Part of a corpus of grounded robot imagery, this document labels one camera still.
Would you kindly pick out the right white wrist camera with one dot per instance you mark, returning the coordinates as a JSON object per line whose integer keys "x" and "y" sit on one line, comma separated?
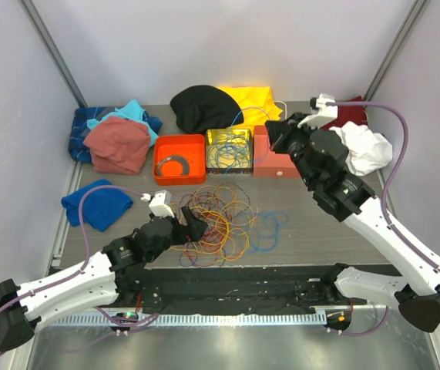
{"x": 323, "y": 112}

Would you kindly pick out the white cloth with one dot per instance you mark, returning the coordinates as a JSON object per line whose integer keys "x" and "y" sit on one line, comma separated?
{"x": 367, "y": 151}

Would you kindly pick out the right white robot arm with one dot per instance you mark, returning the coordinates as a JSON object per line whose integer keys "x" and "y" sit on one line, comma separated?
{"x": 415, "y": 293}

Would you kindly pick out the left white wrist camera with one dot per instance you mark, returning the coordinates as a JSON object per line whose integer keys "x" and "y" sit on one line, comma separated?
{"x": 159, "y": 203}

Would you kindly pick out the dark red cloth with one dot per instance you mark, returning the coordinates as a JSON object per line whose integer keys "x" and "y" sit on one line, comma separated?
{"x": 355, "y": 114}

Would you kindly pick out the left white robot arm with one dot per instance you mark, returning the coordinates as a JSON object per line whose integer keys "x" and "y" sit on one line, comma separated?
{"x": 108, "y": 277}

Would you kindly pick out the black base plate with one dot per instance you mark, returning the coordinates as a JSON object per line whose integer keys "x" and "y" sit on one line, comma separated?
{"x": 277, "y": 290}

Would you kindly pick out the yellow cloth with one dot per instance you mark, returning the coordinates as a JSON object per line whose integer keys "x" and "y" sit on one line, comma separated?
{"x": 256, "y": 105}

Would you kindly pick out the light blue cloth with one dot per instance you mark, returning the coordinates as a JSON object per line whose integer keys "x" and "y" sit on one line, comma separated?
{"x": 133, "y": 111}

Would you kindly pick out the blue plaid cloth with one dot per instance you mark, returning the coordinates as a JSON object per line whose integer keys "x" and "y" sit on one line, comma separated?
{"x": 79, "y": 130}

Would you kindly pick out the royal blue cloth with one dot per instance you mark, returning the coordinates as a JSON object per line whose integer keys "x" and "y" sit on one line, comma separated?
{"x": 100, "y": 210}

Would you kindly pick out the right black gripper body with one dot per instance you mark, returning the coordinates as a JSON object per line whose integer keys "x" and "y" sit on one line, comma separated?
{"x": 300, "y": 137}

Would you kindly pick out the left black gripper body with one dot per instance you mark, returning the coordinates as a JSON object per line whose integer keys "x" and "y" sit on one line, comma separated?
{"x": 176, "y": 237}

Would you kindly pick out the salmon pink drawer box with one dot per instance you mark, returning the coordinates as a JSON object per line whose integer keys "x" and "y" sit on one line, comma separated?
{"x": 266, "y": 162}

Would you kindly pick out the white slotted cable duct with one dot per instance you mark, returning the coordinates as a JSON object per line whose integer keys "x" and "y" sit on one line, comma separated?
{"x": 94, "y": 319}

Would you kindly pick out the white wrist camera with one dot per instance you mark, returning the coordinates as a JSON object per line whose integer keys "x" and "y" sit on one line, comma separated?
{"x": 159, "y": 203}
{"x": 323, "y": 112}

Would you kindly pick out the orange plastic box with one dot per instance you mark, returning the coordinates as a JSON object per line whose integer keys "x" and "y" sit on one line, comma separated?
{"x": 179, "y": 160}

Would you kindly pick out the black cloth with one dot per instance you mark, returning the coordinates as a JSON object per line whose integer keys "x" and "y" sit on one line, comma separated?
{"x": 201, "y": 108}

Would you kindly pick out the salmon red cloth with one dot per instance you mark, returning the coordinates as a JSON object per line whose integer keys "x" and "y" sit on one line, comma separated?
{"x": 118, "y": 146}

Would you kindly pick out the gold metal tin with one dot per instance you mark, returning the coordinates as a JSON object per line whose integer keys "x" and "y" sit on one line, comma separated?
{"x": 229, "y": 151}

